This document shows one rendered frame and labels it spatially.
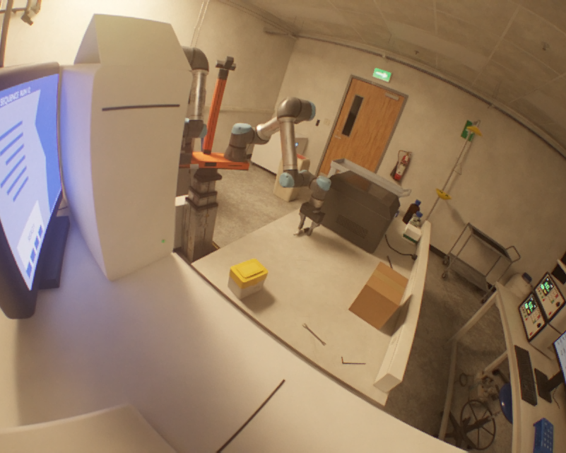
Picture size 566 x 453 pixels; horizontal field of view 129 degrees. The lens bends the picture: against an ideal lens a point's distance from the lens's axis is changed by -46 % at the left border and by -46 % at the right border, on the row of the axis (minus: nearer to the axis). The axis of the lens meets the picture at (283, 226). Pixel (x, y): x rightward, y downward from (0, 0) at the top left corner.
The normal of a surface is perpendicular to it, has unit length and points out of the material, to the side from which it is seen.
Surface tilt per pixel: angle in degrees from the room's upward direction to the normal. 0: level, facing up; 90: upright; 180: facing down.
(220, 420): 0
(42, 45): 90
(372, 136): 90
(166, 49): 40
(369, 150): 90
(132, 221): 90
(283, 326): 0
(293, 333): 0
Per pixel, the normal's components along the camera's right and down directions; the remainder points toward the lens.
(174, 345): 0.28, -0.81
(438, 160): -0.54, 0.31
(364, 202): -0.31, -0.18
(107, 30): 0.72, -0.31
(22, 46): 0.79, 0.50
